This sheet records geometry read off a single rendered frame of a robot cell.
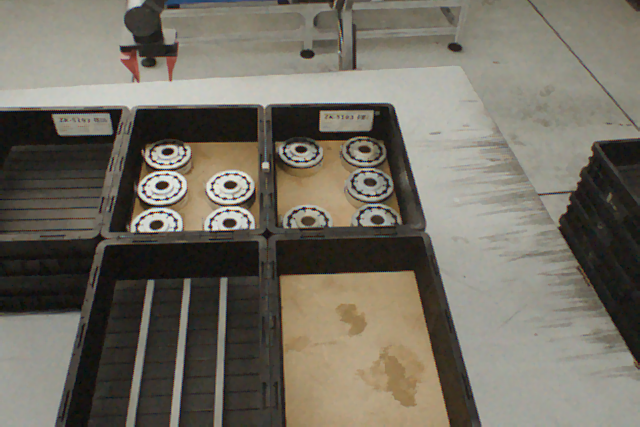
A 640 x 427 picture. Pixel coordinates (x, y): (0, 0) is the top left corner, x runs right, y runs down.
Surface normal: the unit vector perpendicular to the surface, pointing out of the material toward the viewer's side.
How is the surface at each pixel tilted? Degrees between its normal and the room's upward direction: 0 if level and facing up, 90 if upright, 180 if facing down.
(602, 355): 0
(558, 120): 0
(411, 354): 0
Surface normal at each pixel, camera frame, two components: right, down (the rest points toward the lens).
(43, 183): 0.04, -0.73
